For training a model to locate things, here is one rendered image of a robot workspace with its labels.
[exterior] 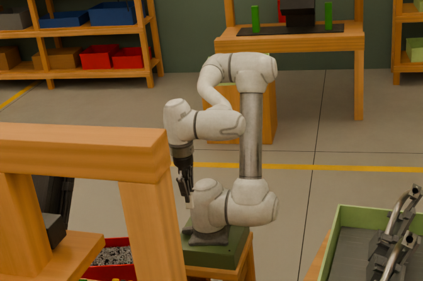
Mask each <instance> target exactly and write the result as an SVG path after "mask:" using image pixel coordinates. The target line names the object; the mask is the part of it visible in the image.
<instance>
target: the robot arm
mask: <svg viewBox="0 0 423 281"><path fill-rule="evenodd" d="M277 74H278V69H277V63H276V59H275V58H273V57H271V56H269V55H266V54H262V53H259V52H238V53H229V54H215V55H212V56H211V57H210V58H208V59H207V60H206V62H205V63H204V64H203V66H202V68H201V71H200V76H199V78H198V82H197V90H198V93H199V94H200V96H201V97H202V98H203V99H204V100H206V101H207V102H208V103H209V104H211V105H212V107H211V108H207V109H206V110H204V111H196V110H192V109H190V106H189V104H188V103H187V102H186V100H184V99H182V98H177V99H173V100H170V101H168V102H167V103H166V104H165V106H164V109H163V123H164V128H165V129H166V131H167V139H168V144H169V150H170V155H171V156H172V158H173V163H174V165H175V166H176V167H178V174H179V178H176V181H177V183H178V186H179V190H180V192H181V196H183V197H184V201H185V206H186V209H190V214H191V221H192V224H193V225H192V226H188V227H183V228H182V233H183V234H187V235H191V238H190V240H189V241H188V244H189V246H196V245H221V246H227V245H228V233H229V229H230V226H231V225H234V226H245V227H257V226H263V225H266V224H269V223H270V222H272V221H275V220H276V218H277V216H278V209H279V200H278V198H277V196H276V195H275V194H274V193H273V192H270V191H269V188H268V183H267V182H266V180H265V179H264V178H262V106H263V95H262V94H263V93H264V92H265V91H266V88H267V86H268V83H271V82H273V81H274V80H275V79H276V77H277ZM219 83H235V84H236V87H237V91H238V92H239V93H240V113H239V112H237V111H234V110H233V109H232V106H231V104H230V103H229V101H228V100H227V99H226V98H225V97H224V96H222V95H221V94H220V93H219V92H218V91H217V90H216V89H215V88H214V87H215V86H217V85H218V84H219ZM236 138H239V177H238V178H237V179H236V180H235V181H234V185H233V187H232V190H229V189H227V188H224V187H223V186H222V184H221V183H219V182H218V181H217V180H213V179H211V178H205V179H202V180H199V181H197V182H196V183H195V185H194V184H193V152H194V146H193V140H195V139H203V140H206V141H229V140H233V139H236ZM192 188H193V189H192Z"/></svg>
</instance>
